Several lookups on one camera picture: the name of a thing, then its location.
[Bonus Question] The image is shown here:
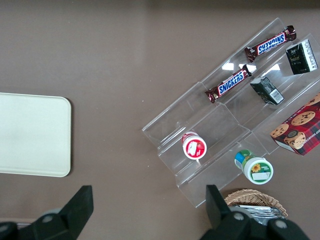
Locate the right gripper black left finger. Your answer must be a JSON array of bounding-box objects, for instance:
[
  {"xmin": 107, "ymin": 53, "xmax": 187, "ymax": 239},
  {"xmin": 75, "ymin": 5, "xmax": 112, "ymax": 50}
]
[{"xmin": 17, "ymin": 184, "xmax": 95, "ymax": 240}]

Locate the Snickers chocolate bar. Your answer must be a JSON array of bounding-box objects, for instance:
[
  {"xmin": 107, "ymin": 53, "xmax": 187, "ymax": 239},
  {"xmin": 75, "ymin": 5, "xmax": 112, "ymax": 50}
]
[
  {"xmin": 204, "ymin": 63, "xmax": 257, "ymax": 104},
  {"xmin": 244, "ymin": 24, "xmax": 298, "ymax": 63}
]

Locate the silver foil container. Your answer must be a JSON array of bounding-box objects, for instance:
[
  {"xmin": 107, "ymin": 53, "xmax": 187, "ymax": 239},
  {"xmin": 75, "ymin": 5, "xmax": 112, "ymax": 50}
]
[{"xmin": 228, "ymin": 204, "xmax": 286, "ymax": 226}]

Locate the small black drink carton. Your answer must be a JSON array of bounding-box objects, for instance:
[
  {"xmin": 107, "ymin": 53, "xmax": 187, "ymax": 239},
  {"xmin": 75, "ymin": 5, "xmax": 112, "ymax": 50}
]
[
  {"xmin": 249, "ymin": 76, "xmax": 286, "ymax": 106},
  {"xmin": 285, "ymin": 39, "xmax": 320, "ymax": 76}
]

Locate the green sunflower label cup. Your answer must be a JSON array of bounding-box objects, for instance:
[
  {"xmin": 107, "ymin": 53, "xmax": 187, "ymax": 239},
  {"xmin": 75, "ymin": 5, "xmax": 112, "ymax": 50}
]
[{"xmin": 233, "ymin": 149, "xmax": 274, "ymax": 186}]

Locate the red tartan cookie box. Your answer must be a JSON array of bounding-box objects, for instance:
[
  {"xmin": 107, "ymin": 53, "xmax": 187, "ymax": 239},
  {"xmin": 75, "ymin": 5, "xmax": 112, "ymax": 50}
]
[{"xmin": 269, "ymin": 92, "xmax": 320, "ymax": 157}]

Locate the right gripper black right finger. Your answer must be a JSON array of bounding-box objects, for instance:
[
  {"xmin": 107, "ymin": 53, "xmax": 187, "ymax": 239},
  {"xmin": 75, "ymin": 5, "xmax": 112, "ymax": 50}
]
[{"xmin": 199, "ymin": 184, "xmax": 253, "ymax": 240}]

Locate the red lid yogurt cup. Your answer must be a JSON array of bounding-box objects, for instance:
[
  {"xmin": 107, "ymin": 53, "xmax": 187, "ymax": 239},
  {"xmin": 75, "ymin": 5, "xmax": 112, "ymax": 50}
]
[{"xmin": 181, "ymin": 130, "xmax": 208, "ymax": 160}]

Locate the cream rectangular serving tray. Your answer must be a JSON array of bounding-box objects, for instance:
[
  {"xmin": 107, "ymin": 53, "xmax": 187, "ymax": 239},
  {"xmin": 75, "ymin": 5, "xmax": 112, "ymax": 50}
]
[{"xmin": 0, "ymin": 92, "xmax": 72, "ymax": 178}]

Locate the wicker basket holding foil trays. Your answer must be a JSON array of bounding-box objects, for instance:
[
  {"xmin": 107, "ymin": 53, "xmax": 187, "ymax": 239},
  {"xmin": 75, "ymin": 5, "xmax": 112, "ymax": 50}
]
[{"xmin": 223, "ymin": 188, "xmax": 289, "ymax": 219}]

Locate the clear acrylic stepped display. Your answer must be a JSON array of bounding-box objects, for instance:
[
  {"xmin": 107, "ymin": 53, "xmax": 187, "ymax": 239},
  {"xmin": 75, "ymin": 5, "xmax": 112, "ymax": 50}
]
[{"xmin": 141, "ymin": 17, "xmax": 320, "ymax": 209}]

